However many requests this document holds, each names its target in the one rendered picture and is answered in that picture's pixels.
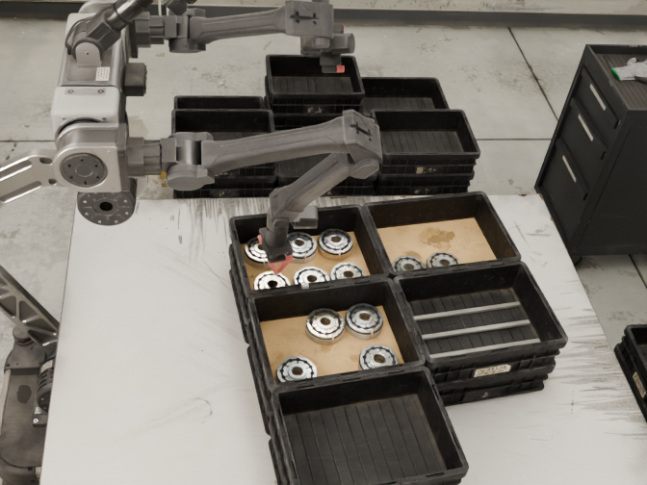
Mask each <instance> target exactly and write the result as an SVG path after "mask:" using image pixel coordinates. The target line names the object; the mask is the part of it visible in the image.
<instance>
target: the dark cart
mask: <svg viewBox="0 0 647 485"><path fill-rule="evenodd" d="M632 58H639V62H638V63H642V62H644V61H646V60H647V45H640V44H586V45H585V48H584V50H583V52H582V57H581V60H580V63H579V65H578V68H577V71H576V74H575V76H574V79H573V82H572V85H571V87H570V89H569V92H568V95H567V97H566V100H565V103H564V106H563V108H562V111H561V114H560V117H559V119H558V122H557V125H556V129H555V131H554V134H553V136H552V139H551V142H550V145H549V147H548V150H547V153H546V156H545V158H544V161H543V164H542V167H541V168H540V171H539V174H538V177H537V179H536V182H535V185H534V189H535V191H536V193H540V194H541V195H542V197H543V199H544V201H545V204H546V206H547V208H548V210H549V212H550V214H551V217H552V219H553V221H554V223H555V225H556V229H557V231H558V233H559V234H560V236H561V238H562V241H563V243H564V245H565V247H566V249H567V251H568V254H569V256H570V258H571V260H572V262H573V264H574V267H575V266H577V265H578V264H579V263H580V262H581V260H582V256H589V255H626V254H647V83H645V82H641V81H638V80H619V79H618V78H617V77H616V76H615V75H614V73H613V72H612V70H611V68H616V67H624V66H626V64H627V62H628V60H630V59H632Z"/></svg>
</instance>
